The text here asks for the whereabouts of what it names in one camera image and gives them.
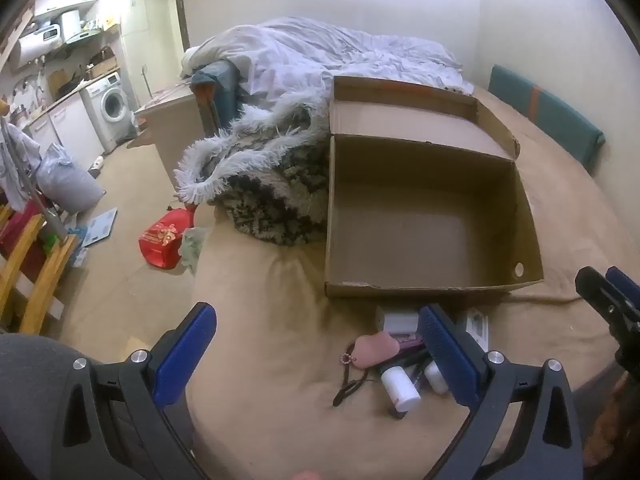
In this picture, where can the white wall cabinet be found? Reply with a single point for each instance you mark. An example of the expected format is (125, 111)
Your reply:
(67, 0)

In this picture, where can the white water heater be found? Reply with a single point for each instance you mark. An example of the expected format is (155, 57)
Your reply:
(35, 45)

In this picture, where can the teal cushion with orange stripe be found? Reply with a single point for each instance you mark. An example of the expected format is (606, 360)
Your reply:
(545, 110)

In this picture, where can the grey plastic bag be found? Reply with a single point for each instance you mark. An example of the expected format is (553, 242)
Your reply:
(70, 185)

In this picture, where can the white washing machine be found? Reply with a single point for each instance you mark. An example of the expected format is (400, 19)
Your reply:
(112, 105)

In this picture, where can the dark wooden door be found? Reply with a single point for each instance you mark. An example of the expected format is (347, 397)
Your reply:
(181, 10)

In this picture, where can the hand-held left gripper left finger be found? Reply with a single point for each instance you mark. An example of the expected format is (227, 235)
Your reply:
(185, 355)

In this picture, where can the hanging white cloth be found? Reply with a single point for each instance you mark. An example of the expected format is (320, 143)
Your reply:
(15, 160)

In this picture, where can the clear plastic bag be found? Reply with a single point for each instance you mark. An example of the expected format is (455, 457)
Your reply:
(192, 247)

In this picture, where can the small pink box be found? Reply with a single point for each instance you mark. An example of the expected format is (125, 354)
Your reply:
(410, 342)

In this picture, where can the beige wooden cabinet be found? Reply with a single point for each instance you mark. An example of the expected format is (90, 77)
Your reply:
(175, 130)

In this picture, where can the black marker pen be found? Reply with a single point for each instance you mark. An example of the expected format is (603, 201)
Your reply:
(417, 357)

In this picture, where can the red storage box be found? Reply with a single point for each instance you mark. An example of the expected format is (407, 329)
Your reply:
(20, 240)

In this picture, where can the white duvet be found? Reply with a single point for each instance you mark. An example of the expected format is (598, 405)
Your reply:
(325, 55)

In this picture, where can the small white bottle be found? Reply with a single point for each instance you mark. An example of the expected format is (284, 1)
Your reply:
(436, 380)

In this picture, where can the cardboard box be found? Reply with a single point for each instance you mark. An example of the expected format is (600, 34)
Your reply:
(425, 220)

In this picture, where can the shaggy patterned blanket white fringe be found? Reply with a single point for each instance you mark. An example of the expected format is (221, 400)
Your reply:
(270, 195)

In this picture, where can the yellow wooden chair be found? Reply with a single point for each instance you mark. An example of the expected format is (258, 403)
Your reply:
(45, 280)

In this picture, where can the white kitchen cabinet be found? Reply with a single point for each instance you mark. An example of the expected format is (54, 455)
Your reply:
(70, 125)

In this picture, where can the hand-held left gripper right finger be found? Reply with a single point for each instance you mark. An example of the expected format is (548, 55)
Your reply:
(447, 355)

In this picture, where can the red gift bag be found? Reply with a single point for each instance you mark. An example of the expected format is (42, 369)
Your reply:
(165, 240)

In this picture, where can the white pill bottle red label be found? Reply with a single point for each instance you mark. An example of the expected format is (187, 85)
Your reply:
(400, 387)

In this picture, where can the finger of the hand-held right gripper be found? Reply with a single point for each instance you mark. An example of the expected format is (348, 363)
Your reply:
(622, 285)
(597, 292)

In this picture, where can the white charger adapter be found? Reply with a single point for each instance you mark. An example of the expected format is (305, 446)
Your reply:
(400, 320)

